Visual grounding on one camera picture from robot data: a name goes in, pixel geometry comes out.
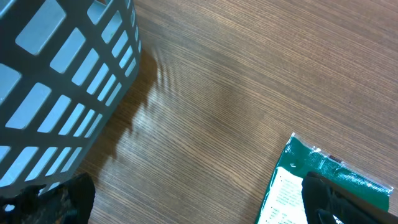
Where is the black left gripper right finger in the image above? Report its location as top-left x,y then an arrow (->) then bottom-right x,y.
302,171 -> 397,224

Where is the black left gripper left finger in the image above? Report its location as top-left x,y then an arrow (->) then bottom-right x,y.
1,173 -> 96,224

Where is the green glove packet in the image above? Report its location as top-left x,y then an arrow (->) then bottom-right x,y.
255,133 -> 397,224

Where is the grey plastic shopping basket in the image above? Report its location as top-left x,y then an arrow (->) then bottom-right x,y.
1,0 -> 142,197

